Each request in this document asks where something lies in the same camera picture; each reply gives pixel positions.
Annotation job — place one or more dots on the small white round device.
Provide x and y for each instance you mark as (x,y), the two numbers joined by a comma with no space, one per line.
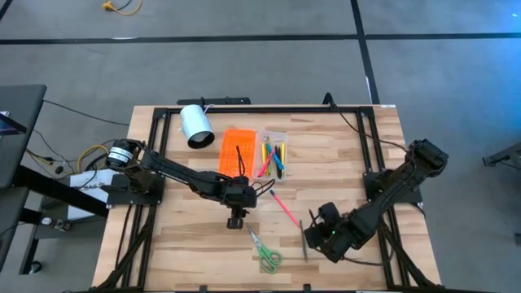
(46,221)

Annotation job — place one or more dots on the orange plastic box lid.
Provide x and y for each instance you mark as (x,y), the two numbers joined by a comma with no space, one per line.
(228,150)

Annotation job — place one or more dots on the long yellow pen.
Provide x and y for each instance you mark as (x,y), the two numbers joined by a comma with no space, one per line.
(282,156)

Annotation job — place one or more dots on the pink highlighter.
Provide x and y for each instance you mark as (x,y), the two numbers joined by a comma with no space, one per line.
(266,164)

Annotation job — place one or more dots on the pink pen with blue tip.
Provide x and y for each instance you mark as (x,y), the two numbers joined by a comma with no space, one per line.
(285,208)

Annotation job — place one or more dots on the dark grey desk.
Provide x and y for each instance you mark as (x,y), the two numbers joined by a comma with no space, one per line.
(20,122)

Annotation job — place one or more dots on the white printed box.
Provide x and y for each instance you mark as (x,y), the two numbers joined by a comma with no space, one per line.
(87,179)

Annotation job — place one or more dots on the black aluminium table frame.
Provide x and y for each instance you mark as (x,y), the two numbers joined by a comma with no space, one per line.
(264,110)

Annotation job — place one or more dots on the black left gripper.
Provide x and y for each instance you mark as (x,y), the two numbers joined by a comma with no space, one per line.
(240,195)

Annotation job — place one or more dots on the grey pencil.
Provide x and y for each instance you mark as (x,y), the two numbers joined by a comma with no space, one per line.
(303,248)

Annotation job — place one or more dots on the black power strip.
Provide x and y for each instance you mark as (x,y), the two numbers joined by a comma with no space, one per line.
(220,100)

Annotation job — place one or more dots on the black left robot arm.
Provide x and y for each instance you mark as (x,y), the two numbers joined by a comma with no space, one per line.
(175,173)

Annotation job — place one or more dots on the blue screen device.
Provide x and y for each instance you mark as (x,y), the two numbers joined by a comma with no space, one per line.
(8,124)

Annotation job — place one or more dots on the short yellow pen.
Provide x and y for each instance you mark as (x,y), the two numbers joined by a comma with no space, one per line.
(264,154)

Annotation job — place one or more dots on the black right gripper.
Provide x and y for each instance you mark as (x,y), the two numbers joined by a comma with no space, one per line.
(338,240)

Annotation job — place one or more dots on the clear plastic supply box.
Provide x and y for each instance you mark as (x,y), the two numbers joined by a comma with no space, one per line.
(260,177)

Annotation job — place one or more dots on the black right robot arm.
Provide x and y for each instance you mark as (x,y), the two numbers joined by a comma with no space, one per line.
(390,187)

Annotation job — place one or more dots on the black metal stand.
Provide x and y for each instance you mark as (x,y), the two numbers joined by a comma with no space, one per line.
(504,156)

